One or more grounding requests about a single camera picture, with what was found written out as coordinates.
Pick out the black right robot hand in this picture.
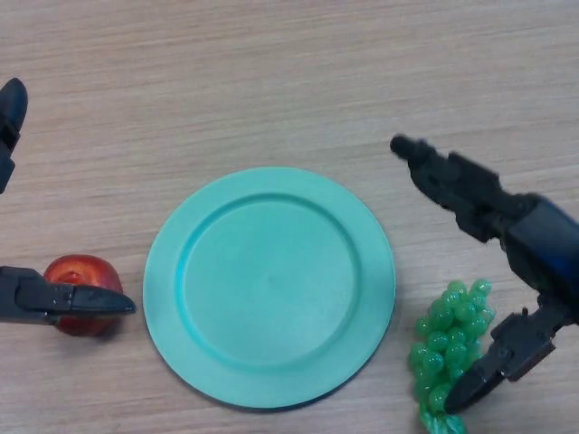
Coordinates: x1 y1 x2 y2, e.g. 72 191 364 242
389 134 579 415

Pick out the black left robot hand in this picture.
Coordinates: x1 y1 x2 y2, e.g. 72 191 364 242
0 77 138 334

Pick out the green grapes bunch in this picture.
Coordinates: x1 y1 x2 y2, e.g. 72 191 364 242
408 278 496 434

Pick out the green round plate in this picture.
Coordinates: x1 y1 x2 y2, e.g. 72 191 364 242
142 166 398 411

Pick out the red apple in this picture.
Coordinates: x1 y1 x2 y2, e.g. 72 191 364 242
43 254 124 338

